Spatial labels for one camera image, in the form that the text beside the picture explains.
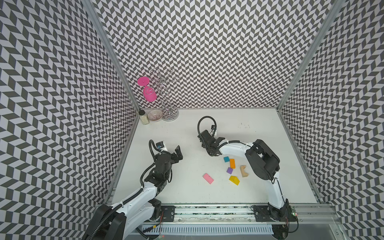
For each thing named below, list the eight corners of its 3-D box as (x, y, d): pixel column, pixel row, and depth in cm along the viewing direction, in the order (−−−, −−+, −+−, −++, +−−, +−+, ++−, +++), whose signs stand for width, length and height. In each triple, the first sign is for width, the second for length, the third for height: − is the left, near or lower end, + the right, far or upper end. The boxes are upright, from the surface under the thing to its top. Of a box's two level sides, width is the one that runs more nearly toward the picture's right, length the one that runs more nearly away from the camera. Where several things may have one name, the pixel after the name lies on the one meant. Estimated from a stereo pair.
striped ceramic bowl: (148, 120, 112) (146, 116, 109) (150, 113, 117) (148, 109, 114) (161, 120, 112) (160, 116, 109) (163, 113, 117) (162, 109, 114)
